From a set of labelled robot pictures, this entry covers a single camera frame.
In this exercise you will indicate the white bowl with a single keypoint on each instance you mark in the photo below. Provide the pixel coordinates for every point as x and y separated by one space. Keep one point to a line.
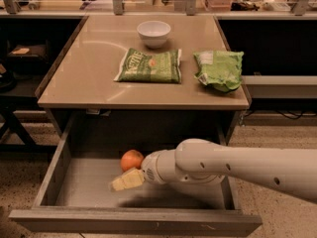
153 33

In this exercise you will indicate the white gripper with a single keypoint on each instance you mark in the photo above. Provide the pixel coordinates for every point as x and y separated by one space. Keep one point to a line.
149 169

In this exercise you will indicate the orange fruit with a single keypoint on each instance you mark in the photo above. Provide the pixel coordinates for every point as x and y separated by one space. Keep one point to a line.
131 159

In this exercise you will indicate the light green chip bag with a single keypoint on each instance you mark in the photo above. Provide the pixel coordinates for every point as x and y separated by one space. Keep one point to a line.
221 70

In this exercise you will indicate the grey open drawer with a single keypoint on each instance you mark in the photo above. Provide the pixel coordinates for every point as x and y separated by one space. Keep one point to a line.
74 196

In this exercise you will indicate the dark green chip bag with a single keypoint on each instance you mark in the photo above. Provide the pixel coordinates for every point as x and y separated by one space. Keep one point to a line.
137 66

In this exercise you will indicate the grey cabinet counter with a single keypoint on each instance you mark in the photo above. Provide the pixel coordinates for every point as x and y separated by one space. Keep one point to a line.
83 77

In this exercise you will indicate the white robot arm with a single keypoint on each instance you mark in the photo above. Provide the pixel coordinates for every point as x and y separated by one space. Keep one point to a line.
196 164

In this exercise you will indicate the dark box left shelf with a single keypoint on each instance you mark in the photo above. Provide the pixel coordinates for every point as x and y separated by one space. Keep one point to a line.
29 59

